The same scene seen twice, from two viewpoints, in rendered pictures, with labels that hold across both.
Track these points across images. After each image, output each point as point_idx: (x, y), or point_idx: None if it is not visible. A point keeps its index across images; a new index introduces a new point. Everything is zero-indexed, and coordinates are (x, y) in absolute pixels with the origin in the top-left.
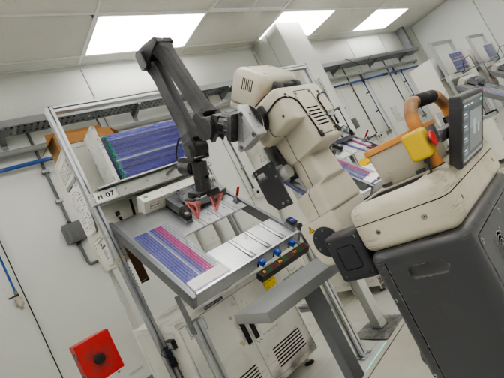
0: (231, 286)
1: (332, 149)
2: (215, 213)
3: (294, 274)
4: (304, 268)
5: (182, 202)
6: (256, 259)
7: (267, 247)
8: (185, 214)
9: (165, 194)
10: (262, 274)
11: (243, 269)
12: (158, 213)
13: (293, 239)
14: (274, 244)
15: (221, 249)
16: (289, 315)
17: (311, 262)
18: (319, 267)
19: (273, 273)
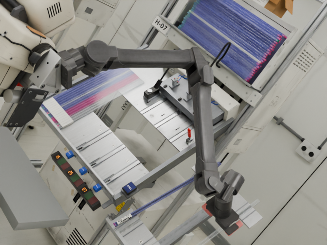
0: None
1: (224, 222)
2: (163, 121)
3: (33, 172)
4: (39, 183)
5: (165, 84)
6: (72, 148)
7: (92, 162)
8: (147, 90)
9: (179, 69)
10: (54, 154)
11: (63, 138)
12: (165, 76)
13: (107, 193)
14: (90, 166)
15: (96, 123)
16: (103, 244)
17: (45, 191)
18: (8, 176)
19: (59, 167)
